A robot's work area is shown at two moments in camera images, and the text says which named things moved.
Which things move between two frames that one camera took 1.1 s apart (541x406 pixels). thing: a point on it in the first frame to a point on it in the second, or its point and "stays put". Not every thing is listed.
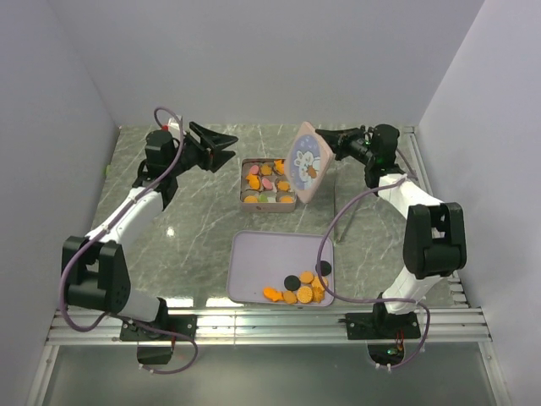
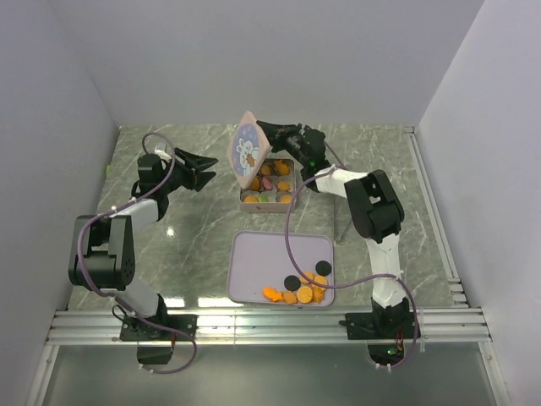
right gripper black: [340, 140] to [275, 131]
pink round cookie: [266, 183] stays put
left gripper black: [212, 157] to [194, 179]
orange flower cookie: [283, 186] stays put
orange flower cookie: [265, 170] stays put
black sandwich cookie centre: [292, 282] stays put
